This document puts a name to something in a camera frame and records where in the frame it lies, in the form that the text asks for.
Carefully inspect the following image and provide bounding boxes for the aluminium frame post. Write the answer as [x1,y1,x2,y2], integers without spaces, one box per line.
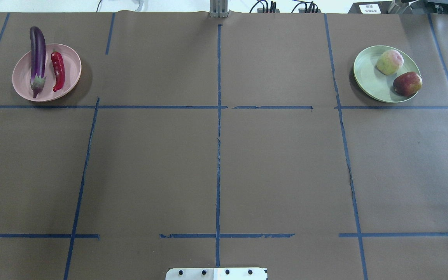
[209,0,229,18]

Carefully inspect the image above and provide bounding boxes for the red chili pepper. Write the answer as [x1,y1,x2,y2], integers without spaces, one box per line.
[51,50,66,92]

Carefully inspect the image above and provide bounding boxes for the white metal base plate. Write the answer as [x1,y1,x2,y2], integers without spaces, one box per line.
[165,267,268,280]

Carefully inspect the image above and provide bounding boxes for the purple eggplant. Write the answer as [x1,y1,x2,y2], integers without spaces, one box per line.
[30,26,46,99]

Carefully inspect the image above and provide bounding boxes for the green plate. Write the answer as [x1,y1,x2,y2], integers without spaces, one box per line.
[353,45,422,103]

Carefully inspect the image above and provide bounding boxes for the pink plate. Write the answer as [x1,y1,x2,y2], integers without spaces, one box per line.
[11,43,82,102]

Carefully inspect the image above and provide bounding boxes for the red pomegranate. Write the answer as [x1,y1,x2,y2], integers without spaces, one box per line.
[393,72,423,97]

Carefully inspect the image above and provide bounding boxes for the black power adapter box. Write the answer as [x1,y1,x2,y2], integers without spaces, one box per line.
[348,0,392,14]

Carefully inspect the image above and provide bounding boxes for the pale green pink peach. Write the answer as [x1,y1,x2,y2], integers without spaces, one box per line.
[376,49,404,75]

